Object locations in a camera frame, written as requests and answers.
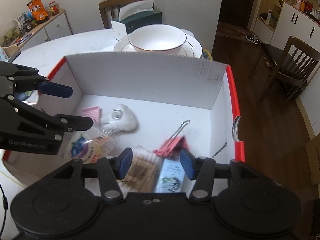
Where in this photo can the white low side cabinet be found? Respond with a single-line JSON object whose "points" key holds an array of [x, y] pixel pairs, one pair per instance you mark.
{"points": [[56, 27]]}

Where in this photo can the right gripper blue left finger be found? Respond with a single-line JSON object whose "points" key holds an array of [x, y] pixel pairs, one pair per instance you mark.
{"points": [[125, 161]]}

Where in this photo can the wooden chair right side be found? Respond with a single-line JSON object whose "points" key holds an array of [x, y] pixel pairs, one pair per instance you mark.
{"points": [[292, 65]]}

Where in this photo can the white storage cabinet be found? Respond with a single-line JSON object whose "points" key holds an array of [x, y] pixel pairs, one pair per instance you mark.
{"points": [[293, 22]]}

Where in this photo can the wooden wall shelf unit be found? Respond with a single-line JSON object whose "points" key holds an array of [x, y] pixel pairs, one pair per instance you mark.
{"points": [[272, 5]]}

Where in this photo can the wooden chair by wall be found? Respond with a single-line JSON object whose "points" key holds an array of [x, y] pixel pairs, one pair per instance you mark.
{"points": [[110, 8]]}

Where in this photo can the white plate stack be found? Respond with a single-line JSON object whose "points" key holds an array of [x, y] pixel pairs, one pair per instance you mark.
{"points": [[191, 48]]}

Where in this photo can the light blue tea packet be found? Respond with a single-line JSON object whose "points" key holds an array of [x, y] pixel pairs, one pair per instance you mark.
{"points": [[171, 176]]}

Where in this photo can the red lid jar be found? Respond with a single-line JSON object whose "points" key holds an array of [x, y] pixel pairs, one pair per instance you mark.
{"points": [[54, 9]]}

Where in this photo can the cotton swab bag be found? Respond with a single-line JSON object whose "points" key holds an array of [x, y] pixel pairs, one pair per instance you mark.
{"points": [[143, 172]]}

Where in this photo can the monster face plush keychain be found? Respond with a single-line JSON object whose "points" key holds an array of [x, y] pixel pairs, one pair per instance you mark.
{"points": [[121, 118]]}

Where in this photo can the pink binder clip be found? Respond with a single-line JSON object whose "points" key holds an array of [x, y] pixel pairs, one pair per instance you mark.
{"points": [[174, 144]]}

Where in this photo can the blueberry snack packet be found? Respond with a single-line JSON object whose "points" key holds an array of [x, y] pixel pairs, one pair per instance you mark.
{"points": [[91, 145]]}

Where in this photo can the white green tissue box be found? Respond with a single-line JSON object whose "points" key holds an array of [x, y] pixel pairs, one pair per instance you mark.
{"points": [[133, 16]]}

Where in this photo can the orange snack bag on cabinet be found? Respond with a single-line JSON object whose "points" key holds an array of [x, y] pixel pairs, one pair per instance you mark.
{"points": [[38, 11]]}

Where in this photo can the pink ribbed soap dish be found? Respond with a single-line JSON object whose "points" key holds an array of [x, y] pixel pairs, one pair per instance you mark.
{"points": [[92, 112]]}

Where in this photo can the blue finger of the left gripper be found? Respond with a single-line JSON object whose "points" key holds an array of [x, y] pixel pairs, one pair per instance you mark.
{"points": [[73, 123], [55, 89]]}

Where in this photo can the red cardboard box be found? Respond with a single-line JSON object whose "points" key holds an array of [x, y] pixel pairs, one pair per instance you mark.
{"points": [[163, 91]]}

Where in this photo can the white bowl gold rim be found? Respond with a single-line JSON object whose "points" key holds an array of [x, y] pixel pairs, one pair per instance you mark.
{"points": [[158, 38]]}

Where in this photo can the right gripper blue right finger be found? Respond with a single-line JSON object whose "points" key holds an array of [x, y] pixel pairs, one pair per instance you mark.
{"points": [[189, 163]]}

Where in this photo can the glass dome terrarium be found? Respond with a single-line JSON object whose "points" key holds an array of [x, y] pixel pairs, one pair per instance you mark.
{"points": [[12, 30]]}

